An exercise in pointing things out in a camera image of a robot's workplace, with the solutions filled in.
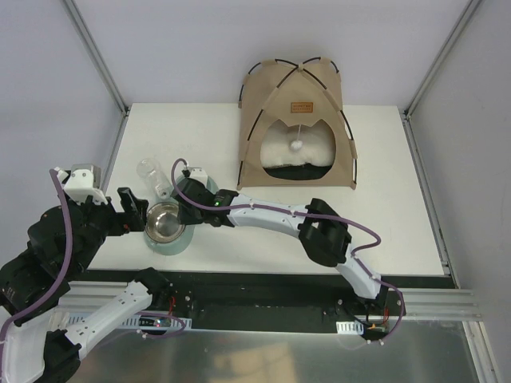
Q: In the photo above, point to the left white cable duct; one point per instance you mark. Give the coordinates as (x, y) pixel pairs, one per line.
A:
(137, 321)

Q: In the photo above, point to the white cable duct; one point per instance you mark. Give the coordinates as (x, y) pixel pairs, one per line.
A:
(357, 328)
(137, 321)

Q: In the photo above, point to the right aluminium frame post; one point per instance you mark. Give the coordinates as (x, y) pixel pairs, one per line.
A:
(465, 18)

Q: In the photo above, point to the aluminium frame post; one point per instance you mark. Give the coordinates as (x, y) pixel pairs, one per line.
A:
(83, 32)
(465, 18)

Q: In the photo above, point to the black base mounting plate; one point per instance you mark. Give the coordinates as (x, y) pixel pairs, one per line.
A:
(289, 303)

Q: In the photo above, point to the beige pet tent fabric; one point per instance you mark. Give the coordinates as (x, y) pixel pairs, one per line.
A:
(295, 119)

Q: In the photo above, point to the green double pet bowl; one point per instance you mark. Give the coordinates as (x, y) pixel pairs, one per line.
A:
(175, 247)

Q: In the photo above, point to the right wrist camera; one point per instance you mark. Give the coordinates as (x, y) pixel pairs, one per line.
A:
(196, 173)

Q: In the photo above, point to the white fluffy cushion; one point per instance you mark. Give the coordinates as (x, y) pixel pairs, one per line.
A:
(298, 145)

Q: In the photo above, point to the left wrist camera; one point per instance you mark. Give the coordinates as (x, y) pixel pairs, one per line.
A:
(82, 184)

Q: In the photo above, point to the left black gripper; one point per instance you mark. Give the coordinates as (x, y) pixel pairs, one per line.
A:
(118, 214)

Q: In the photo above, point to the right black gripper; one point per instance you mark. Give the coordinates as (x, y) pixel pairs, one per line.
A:
(188, 199)

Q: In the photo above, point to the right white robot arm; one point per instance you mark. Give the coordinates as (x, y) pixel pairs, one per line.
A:
(327, 238)

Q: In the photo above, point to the stainless steel bowl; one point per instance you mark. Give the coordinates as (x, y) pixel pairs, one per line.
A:
(163, 225)

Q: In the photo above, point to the right white cable duct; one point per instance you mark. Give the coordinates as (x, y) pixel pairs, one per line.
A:
(357, 328)

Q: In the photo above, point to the left aluminium frame post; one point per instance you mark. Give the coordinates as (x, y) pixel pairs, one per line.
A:
(83, 32)

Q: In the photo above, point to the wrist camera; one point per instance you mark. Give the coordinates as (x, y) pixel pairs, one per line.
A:
(196, 173)
(82, 184)

